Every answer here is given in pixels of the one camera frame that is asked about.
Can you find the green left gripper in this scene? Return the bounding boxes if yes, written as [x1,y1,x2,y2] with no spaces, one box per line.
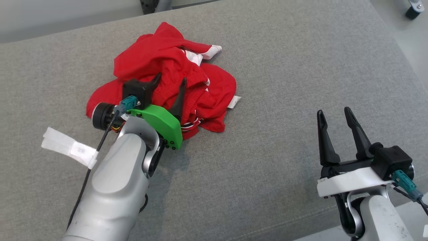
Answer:
[92,72,187,150]

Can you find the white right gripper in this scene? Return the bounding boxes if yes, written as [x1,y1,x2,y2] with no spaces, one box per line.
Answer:
[317,107,393,198]

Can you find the red mesh basketball shorts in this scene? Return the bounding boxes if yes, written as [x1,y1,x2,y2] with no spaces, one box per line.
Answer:
[86,62,210,140]

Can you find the red Bulls 23 jersey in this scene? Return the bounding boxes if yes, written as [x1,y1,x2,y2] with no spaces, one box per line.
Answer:
[113,22,242,134]

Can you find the grey fabric sofa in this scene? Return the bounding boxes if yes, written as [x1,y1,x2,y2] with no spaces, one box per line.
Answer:
[0,0,428,241]

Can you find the black caster wheel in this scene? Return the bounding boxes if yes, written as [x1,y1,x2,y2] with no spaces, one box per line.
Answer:
[405,0,425,20]

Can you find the left black cable teal plug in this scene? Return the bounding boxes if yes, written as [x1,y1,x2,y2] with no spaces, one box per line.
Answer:
[66,95,138,231]

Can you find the white tape cable label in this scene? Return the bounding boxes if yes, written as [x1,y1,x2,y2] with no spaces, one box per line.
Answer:
[41,127,99,169]

